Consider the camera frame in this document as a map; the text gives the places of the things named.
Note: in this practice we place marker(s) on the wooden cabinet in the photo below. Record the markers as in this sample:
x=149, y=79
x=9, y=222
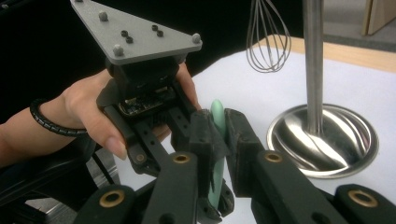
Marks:
x=379, y=14

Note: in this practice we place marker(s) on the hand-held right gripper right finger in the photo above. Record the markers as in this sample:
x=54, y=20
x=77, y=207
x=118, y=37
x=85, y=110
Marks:
x=246, y=155

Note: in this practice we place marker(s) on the mint green silicone spatula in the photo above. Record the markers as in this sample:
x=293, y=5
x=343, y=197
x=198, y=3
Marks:
x=218, y=115

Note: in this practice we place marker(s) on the black wrist band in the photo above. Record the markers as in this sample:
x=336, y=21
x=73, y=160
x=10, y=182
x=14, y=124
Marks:
x=46, y=121

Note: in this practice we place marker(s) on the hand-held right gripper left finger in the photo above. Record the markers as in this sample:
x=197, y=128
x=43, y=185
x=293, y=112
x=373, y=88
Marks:
x=202, y=140

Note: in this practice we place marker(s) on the steel utensil stand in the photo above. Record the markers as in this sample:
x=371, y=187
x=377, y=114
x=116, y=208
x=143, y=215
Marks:
x=323, y=140

